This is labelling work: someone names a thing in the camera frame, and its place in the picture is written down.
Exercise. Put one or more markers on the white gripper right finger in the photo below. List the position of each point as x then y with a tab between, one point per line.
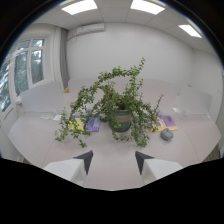
156	169

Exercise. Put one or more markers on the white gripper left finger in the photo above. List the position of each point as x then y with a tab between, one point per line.
71	168

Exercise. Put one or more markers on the gray cloth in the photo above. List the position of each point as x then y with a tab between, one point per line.
166	134

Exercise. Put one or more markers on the purple booklet with yellow cover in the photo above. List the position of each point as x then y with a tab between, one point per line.
86	124

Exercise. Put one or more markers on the purple and yellow book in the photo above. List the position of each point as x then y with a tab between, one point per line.
165	122

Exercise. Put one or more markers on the green ceramic plant pot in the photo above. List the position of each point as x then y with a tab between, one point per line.
122	120

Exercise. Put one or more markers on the white desk divider panel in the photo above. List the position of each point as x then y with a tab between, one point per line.
83	83
42	97
194	100

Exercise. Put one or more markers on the green trailing plant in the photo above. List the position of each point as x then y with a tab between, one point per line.
110	100

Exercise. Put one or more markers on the gray curtain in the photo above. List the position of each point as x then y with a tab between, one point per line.
64	60

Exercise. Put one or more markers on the white framed window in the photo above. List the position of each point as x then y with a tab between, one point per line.
20	72

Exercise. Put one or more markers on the rectangular ceiling light panel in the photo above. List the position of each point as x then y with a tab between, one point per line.
147	6
190	30
79	6

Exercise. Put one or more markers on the white wall air conditioner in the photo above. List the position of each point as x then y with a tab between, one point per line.
90	29

